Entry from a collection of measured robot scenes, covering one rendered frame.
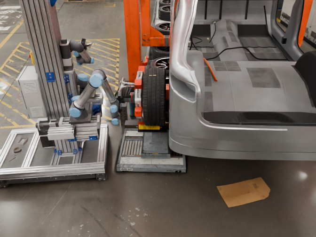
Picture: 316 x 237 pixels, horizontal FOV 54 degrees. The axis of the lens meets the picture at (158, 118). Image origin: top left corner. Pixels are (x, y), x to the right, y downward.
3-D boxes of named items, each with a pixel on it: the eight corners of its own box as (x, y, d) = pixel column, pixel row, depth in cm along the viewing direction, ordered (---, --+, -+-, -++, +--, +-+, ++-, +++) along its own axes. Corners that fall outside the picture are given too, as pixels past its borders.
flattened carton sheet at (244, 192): (274, 196, 339) (274, 194, 337) (228, 208, 327) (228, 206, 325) (259, 177, 363) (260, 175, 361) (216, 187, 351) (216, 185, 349)
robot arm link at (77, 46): (81, 38, 331) (95, 57, 378) (71, 37, 333) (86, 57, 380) (79, 48, 329) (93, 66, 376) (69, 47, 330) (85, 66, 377)
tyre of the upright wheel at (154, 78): (164, 119, 314) (165, 58, 327) (141, 119, 315) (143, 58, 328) (165, 130, 378) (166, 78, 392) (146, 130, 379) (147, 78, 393)
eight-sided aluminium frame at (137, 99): (142, 130, 347) (140, 87, 316) (136, 130, 347) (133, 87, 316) (146, 104, 391) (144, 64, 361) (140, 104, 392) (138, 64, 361)
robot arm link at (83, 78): (87, 88, 358) (85, 77, 350) (76, 87, 360) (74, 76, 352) (90, 83, 368) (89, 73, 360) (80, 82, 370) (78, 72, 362)
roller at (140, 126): (161, 130, 361) (161, 126, 358) (136, 130, 362) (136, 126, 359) (161, 127, 366) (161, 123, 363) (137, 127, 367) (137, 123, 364)
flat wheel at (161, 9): (172, 12, 845) (172, 3, 832) (188, 18, 803) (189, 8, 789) (153, 17, 811) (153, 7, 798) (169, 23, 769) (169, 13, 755)
